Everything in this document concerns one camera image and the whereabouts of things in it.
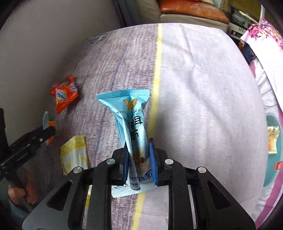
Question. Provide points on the person's left hand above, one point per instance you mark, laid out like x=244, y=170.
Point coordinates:
x=31, y=188

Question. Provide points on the orange cushion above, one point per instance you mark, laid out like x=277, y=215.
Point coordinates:
x=194, y=11

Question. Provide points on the beige sofa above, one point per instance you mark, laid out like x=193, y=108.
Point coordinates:
x=168, y=20

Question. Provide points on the pink floral blanket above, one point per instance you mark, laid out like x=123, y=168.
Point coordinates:
x=265, y=44

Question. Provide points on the grey blue curtain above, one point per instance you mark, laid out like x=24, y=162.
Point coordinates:
x=123, y=11

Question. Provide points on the orange snack packet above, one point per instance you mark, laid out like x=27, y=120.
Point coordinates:
x=65, y=95

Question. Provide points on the yellow drink carton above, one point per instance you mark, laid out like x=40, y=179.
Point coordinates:
x=273, y=139

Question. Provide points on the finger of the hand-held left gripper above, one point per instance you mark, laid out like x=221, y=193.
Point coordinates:
x=33, y=138

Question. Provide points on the teal plastic bin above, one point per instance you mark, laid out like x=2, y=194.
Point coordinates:
x=275, y=168

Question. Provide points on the white orange small wrapper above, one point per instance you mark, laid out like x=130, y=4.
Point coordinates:
x=46, y=120

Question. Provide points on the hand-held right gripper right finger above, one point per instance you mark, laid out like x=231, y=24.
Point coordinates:
x=153, y=163

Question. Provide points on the yellow white wrapper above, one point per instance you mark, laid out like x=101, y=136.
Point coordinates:
x=74, y=152

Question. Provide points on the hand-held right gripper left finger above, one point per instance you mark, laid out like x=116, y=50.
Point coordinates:
x=126, y=163

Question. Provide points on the cluttered shelf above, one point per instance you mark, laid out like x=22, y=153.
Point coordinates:
x=243, y=20

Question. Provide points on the light blue snack packet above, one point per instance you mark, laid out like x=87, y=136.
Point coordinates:
x=130, y=119

